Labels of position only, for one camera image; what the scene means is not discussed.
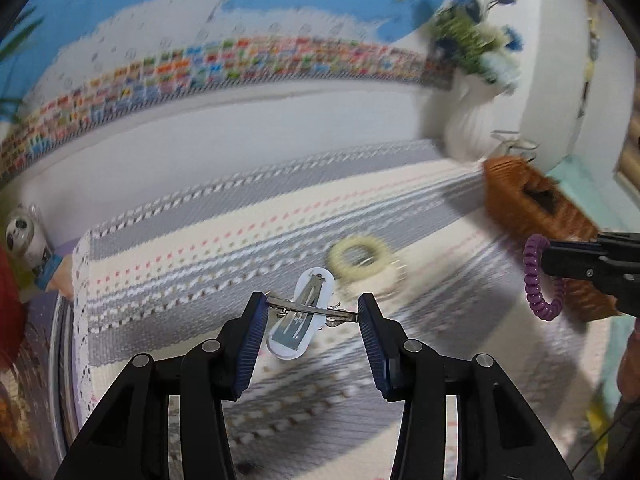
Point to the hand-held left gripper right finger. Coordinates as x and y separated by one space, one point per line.
375 345

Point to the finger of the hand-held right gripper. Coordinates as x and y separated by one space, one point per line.
570 260

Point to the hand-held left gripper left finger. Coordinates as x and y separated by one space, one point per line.
250 340

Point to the silver alligator hair clip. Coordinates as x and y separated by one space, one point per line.
310 309

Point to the white oval hair clip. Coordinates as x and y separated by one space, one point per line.
320 285

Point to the brown wicker basket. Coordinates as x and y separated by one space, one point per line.
515 195

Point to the person's right forearm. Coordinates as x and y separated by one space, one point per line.
631 360

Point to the teal cloth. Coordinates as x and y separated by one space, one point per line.
590 185

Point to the woven patterned mat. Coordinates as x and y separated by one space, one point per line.
200 240

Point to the white ribbed vase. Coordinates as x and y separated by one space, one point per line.
470 125

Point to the small blue plastic piece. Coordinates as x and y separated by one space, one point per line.
50 270

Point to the red plant pot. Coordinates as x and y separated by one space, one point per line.
9 310

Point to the blue and white flowers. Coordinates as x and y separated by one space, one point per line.
465 35

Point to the panda figurine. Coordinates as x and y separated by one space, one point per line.
22 235

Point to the green leafy plant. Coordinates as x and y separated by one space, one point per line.
20 35

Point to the hanging wall garland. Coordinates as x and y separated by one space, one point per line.
592 50

